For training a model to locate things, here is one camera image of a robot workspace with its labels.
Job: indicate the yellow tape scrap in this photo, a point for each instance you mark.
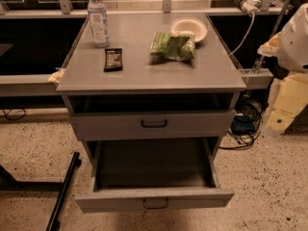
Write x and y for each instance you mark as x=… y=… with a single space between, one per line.
x=57 y=76

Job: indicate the clear plastic water bottle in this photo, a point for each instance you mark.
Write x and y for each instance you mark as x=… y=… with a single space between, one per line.
x=98 y=22

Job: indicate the grey top drawer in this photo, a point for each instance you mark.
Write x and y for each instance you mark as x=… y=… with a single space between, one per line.
x=148 y=116

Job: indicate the white paper bowl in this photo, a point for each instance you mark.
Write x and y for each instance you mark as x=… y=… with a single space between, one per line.
x=190 y=24

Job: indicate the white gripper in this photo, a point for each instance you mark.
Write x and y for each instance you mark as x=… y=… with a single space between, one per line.
x=294 y=45

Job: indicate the blue box on floor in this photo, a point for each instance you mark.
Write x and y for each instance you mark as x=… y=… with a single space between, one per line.
x=242 y=125

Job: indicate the black snack packet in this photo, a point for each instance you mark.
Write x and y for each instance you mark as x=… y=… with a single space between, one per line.
x=113 y=59

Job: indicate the green chip bag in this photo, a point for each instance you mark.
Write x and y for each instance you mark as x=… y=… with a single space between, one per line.
x=176 y=47

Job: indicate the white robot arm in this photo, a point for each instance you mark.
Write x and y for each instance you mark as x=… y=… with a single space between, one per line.
x=290 y=45

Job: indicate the grey drawer cabinet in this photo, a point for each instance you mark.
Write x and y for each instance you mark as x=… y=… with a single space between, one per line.
x=211 y=71

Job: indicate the grey drawer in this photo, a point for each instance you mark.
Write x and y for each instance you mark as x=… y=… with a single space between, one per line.
x=148 y=116
x=153 y=175

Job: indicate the black metal floor stand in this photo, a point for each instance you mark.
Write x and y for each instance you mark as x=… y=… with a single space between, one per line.
x=9 y=183

